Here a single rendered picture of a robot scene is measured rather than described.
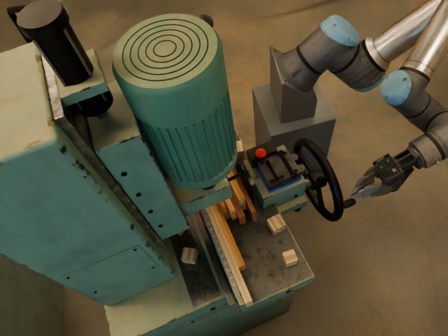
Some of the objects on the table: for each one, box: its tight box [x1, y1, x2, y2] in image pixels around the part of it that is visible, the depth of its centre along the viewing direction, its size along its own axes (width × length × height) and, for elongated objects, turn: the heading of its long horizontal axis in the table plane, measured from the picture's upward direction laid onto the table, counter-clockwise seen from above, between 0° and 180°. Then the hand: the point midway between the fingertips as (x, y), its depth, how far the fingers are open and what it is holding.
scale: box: [201, 209, 236, 287], centre depth 104 cm, size 50×1×1 cm, turn 26°
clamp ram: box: [235, 164, 261, 203], centre depth 106 cm, size 9×8×9 cm
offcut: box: [267, 214, 286, 235], centre depth 103 cm, size 4×4×3 cm
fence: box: [200, 209, 246, 310], centre depth 107 cm, size 60×2×6 cm, turn 26°
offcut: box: [282, 249, 298, 267], centre depth 97 cm, size 3×3×4 cm
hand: (355, 194), depth 112 cm, fingers closed
